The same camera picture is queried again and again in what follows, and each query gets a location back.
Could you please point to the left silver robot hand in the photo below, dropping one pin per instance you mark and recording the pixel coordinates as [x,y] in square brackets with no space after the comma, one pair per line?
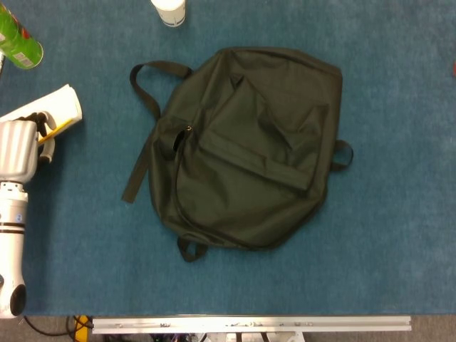
[16,149]

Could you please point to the white yellow book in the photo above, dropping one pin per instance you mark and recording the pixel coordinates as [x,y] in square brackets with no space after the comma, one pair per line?
[60,103]

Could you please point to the black fabric backpack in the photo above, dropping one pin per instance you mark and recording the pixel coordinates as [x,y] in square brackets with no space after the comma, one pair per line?
[249,160]

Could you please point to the green cylindrical can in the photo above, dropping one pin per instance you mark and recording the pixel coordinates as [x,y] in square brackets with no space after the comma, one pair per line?
[18,42]

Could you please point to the yellow orange box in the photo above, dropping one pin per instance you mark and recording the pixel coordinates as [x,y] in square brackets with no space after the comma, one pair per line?
[82,329]

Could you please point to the white paper cup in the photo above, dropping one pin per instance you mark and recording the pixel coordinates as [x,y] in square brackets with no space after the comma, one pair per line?
[171,12]

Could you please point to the blue felt table cover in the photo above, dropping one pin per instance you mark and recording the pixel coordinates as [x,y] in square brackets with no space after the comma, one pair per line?
[374,231]

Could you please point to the aluminium profile rail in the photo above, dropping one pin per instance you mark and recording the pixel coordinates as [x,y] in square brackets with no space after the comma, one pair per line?
[249,324]

